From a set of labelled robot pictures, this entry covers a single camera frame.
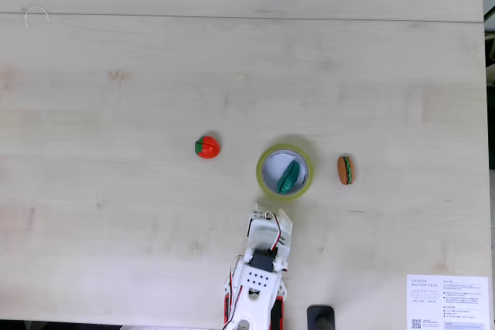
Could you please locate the white printed paper sheet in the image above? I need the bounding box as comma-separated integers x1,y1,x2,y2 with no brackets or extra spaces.
406,274,489,330

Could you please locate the thin white wire loop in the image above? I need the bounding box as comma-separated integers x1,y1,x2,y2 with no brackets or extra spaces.
22,5,50,28

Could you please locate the toy hamburger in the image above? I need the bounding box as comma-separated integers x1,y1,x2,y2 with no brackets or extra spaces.
336,155,356,186

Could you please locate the red toy strawberry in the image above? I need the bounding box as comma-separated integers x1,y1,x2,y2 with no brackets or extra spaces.
193,134,221,161

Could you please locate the red white black servo cable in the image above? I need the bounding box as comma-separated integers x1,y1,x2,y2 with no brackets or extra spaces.
265,212,283,253

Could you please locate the green toy cucumber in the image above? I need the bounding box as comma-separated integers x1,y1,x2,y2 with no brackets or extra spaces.
276,159,302,195

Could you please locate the yellowish packing tape roll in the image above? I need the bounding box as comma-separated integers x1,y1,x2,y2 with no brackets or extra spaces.
255,143,315,202

